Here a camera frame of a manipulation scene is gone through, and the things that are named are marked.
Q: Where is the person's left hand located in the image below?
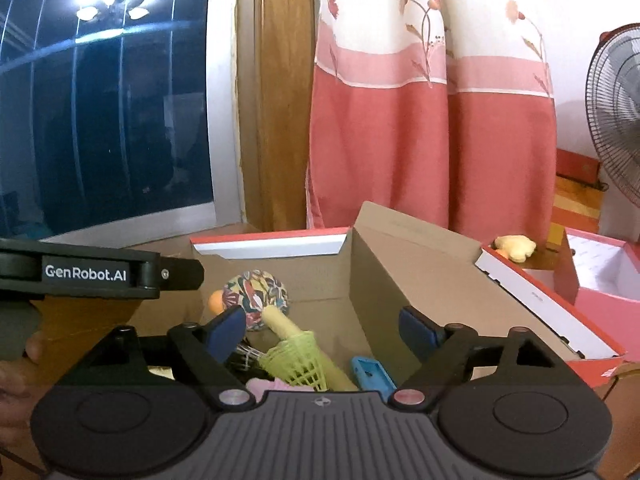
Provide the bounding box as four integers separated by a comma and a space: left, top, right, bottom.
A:
0, 333, 44, 448

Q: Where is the orange ping pong ball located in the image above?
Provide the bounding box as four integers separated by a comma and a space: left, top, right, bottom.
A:
208, 289, 226, 316

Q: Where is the pink soft toy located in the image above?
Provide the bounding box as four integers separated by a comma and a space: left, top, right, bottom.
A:
245, 378, 314, 402

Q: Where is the colourful patterned ball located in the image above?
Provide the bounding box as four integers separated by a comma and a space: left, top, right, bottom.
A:
222, 270, 290, 332

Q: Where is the blue plastic toy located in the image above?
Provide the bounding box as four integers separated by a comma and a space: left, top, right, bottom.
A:
350, 356, 397, 401

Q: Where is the green plastic shuttlecock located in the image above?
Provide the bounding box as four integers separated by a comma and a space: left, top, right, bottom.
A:
258, 330, 328, 391

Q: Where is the red cardboard shoe box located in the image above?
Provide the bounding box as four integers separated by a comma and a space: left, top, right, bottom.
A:
124, 200, 626, 396

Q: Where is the yellow plush toy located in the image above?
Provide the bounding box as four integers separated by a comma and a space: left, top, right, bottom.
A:
494, 235, 537, 263

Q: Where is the red shoe box lid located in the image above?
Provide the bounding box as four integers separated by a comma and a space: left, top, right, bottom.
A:
475, 229, 639, 388

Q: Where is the red and white curtain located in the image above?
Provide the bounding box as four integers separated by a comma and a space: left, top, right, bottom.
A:
306, 0, 556, 243

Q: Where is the white standing fan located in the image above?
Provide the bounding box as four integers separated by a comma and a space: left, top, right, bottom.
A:
585, 23, 640, 205

